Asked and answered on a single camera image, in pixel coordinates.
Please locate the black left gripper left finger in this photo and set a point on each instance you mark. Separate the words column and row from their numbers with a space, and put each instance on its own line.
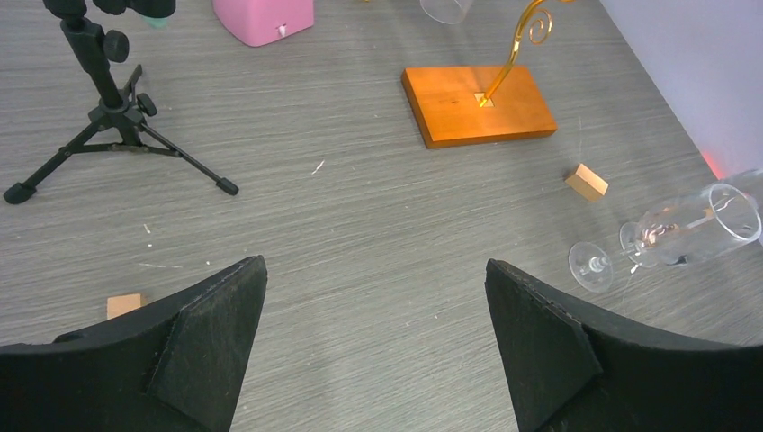
column 175, row 364

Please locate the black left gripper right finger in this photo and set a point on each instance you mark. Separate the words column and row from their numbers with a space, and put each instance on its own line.
column 573, row 366

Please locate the clear wine glass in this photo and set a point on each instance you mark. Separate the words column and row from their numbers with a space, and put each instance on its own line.
column 689, row 229

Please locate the clear flute glass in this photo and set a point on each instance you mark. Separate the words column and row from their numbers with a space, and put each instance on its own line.
column 446, row 11

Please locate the small wooden cube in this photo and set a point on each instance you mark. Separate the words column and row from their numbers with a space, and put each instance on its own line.
column 121, row 304

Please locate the wooden rectangular block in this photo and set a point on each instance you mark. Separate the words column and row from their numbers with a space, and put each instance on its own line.
column 587, row 183

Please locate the black mini tripod stand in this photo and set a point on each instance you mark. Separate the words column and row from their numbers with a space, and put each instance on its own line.
column 119, row 121

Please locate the mint green microphone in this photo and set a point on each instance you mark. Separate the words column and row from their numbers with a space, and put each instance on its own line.
column 156, row 23

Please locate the pink metronome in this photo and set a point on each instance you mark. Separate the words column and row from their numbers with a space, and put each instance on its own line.
column 260, row 22

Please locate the gold wire wine glass rack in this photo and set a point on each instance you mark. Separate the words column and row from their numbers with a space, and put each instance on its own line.
column 469, row 105

